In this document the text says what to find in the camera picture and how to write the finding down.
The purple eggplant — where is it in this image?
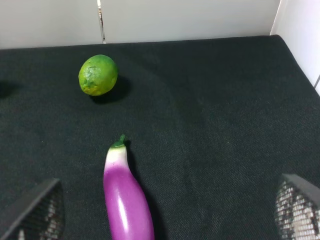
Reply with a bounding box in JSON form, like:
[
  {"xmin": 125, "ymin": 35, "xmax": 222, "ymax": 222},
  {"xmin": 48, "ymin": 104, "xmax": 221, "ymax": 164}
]
[{"xmin": 103, "ymin": 135, "xmax": 155, "ymax": 240}]

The black fabric mat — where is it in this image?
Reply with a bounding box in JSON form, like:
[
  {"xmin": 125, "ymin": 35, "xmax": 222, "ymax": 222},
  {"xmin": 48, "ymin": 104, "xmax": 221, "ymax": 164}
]
[{"xmin": 0, "ymin": 36, "xmax": 320, "ymax": 240}]

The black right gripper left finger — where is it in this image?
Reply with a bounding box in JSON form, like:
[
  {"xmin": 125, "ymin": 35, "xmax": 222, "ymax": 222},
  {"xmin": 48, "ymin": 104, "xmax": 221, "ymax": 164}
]
[{"xmin": 0, "ymin": 178, "xmax": 65, "ymax": 240}]

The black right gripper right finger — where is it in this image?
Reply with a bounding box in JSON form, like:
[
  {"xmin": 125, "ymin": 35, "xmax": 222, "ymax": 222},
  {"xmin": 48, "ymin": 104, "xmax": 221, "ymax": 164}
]
[{"xmin": 275, "ymin": 174, "xmax": 320, "ymax": 240}]

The green lime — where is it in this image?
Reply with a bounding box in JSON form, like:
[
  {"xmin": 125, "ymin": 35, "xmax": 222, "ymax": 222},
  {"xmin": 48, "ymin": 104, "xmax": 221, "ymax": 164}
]
[{"xmin": 78, "ymin": 54, "xmax": 118, "ymax": 96}]

